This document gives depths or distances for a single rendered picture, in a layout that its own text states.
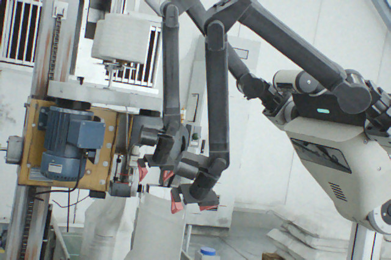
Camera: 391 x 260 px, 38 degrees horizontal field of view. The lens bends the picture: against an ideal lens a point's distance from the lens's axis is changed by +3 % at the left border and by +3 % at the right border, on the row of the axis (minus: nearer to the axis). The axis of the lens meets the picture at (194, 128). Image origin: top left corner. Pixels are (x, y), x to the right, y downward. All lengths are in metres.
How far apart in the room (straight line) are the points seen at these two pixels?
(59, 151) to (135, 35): 0.47
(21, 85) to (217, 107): 3.54
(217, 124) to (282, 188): 5.71
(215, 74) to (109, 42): 0.68
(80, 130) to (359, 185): 0.89
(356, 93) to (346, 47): 6.01
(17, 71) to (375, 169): 3.64
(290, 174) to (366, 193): 5.46
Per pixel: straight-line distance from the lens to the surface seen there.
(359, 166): 1.66
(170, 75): 1.91
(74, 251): 3.69
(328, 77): 1.43
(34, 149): 2.17
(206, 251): 2.27
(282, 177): 7.13
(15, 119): 4.88
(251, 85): 1.95
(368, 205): 1.78
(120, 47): 1.99
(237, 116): 6.09
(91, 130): 1.92
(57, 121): 1.98
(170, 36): 1.89
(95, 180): 2.21
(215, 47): 1.34
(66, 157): 1.98
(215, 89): 1.42
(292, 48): 1.39
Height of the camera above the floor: 1.43
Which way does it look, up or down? 3 degrees down
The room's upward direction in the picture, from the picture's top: 9 degrees clockwise
